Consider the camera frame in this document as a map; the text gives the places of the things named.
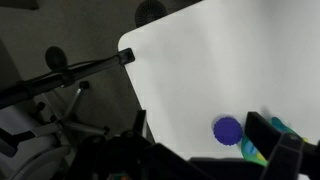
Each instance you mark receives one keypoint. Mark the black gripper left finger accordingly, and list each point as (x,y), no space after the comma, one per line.
(126,156)

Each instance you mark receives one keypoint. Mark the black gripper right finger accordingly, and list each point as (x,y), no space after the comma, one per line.
(283,153)

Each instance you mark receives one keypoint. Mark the light blue toy figure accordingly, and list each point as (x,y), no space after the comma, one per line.
(250,150)

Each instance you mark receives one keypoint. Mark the blue spiky rubber ball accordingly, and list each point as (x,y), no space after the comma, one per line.
(227,130)

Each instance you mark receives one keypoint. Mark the white rounded plastic housing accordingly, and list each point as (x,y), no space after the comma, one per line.
(30,156)

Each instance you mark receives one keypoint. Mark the round black knob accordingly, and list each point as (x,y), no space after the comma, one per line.
(56,57)

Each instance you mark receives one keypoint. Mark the grey office chair base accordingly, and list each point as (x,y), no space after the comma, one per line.
(71,125)

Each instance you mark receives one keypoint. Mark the round black mesh object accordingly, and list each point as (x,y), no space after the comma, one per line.
(150,11)

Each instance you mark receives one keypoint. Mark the green plastic bowl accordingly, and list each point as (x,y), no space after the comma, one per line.
(258,159)

